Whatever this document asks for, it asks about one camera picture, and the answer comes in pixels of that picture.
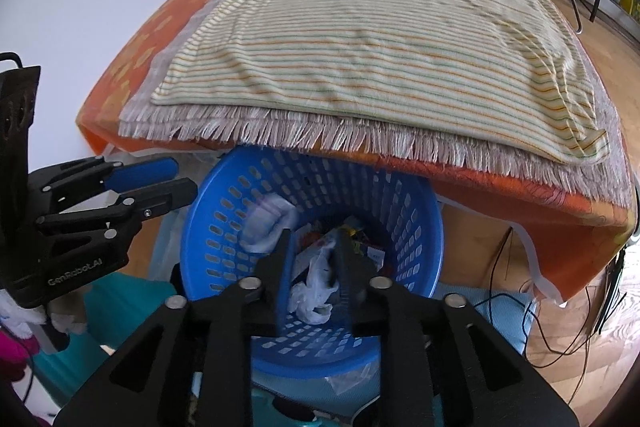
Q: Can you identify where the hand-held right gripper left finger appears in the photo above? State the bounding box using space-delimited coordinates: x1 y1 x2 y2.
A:
52 228 296 427

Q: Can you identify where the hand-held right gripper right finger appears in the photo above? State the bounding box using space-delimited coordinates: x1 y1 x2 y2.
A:
334 227 578 427

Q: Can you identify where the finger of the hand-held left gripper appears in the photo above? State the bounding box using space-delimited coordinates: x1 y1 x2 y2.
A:
29 157 181 212
37 178 199 253

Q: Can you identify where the white tissue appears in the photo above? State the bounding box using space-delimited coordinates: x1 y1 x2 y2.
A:
240 194 298 254

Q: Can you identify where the white plastic bag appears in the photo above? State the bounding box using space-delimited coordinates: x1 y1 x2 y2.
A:
287 229 346 325

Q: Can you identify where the blue plastic basket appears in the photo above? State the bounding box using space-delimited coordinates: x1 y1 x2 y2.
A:
179 146 445 380

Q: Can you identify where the person's left forearm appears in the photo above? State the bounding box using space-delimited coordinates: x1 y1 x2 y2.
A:
0 329 41 383

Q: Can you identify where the person's left hand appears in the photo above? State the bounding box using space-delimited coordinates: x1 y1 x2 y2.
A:
0 287 88 339

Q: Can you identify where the clear plastic bag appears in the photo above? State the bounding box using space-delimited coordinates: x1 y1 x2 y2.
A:
325 359 381 395

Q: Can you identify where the teal cloth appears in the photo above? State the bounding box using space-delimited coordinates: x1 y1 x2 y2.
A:
35 272 176 408

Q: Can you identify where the orange blanket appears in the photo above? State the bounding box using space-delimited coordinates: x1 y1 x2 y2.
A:
75 0 638 303

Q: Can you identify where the light blue mat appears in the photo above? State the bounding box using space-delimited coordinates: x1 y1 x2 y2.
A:
435 284 538 355

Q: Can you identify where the black tripod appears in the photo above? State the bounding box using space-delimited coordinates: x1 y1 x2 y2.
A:
597 247 632 333

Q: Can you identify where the grey fringed cloth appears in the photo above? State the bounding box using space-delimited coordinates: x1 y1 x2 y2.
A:
119 0 633 208

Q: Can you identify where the black floor cable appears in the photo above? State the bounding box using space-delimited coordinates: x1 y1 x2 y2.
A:
490 227 601 365

